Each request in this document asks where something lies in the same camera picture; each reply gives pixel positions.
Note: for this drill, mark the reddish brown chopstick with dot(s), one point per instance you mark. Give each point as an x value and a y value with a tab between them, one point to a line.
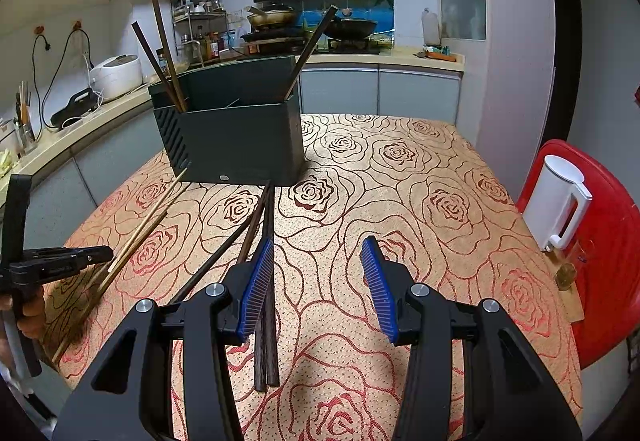
176	89

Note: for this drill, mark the white plastic bottle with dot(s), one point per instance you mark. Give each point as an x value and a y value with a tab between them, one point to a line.
430	28

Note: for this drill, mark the dark long chopstick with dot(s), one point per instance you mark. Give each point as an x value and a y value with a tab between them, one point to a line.
249	227

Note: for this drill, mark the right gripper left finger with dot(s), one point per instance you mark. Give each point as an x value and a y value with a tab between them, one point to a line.
125	393

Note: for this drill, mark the wooden cutting board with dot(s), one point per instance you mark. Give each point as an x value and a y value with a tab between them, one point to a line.
564	275

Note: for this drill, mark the black countertop appliance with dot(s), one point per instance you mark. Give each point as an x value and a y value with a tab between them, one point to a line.
80	104

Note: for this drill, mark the person left hand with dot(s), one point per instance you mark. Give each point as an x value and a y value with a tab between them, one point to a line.
34	316

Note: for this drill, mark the red plastic chair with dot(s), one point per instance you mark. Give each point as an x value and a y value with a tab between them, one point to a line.
608	285

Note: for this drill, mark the countertop utensil jar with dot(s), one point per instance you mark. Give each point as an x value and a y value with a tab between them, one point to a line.
25	134

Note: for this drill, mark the black wok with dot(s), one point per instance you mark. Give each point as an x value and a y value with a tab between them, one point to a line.
353	30

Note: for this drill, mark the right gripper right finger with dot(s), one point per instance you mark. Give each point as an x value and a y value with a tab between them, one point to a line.
509	394

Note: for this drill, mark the white rice cooker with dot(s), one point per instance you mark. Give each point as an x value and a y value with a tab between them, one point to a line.
116	76

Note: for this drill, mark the white electric kettle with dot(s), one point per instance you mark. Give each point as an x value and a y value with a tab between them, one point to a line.
559	201

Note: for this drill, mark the dark brown chopstick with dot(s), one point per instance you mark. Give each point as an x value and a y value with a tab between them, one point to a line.
307	51
156	67

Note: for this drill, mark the lower kitchen cabinets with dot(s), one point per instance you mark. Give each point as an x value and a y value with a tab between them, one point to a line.
90	161

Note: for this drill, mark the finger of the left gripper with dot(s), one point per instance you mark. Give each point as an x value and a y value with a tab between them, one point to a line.
73	260

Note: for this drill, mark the light bamboo chopstick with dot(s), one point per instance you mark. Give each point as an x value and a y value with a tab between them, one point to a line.
111	265
120	263

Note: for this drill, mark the dark green utensil holder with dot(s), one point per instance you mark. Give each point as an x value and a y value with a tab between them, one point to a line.
235	130

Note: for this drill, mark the metal spice rack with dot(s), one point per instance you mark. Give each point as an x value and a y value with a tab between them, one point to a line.
200	30

